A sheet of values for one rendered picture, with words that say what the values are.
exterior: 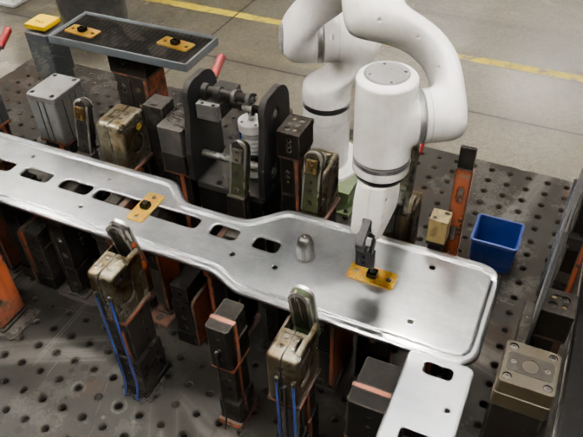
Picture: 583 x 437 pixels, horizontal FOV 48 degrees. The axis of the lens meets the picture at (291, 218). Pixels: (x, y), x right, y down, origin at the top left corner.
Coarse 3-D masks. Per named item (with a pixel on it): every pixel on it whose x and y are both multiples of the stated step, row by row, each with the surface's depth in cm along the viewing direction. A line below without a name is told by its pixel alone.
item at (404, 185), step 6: (414, 150) 110; (414, 156) 111; (414, 162) 111; (414, 168) 112; (408, 174) 114; (414, 174) 114; (408, 180) 113; (414, 180) 115; (402, 186) 116; (408, 186) 114; (408, 192) 115; (408, 198) 115; (408, 204) 116
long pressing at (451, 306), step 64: (0, 192) 132; (64, 192) 131; (128, 192) 131; (192, 256) 117; (256, 256) 116; (320, 256) 116; (384, 256) 116; (448, 256) 115; (320, 320) 106; (384, 320) 105; (448, 320) 104
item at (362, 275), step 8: (352, 264) 114; (352, 272) 112; (360, 272) 112; (368, 272) 111; (376, 272) 111; (384, 272) 112; (392, 272) 112; (360, 280) 111; (368, 280) 111; (376, 280) 111; (384, 280) 111; (392, 280) 111; (384, 288) 110; (392, 288) 110
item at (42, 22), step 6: (36, 18) 156; (42, 18) 156; (48, 18) 156; (54, 18) 156; (24, 24) 154; (30, 24) 154; (36, 24) 153; (42, 24) 153; (48, 24) 153; (54, 24) 155; (42, 30) 153
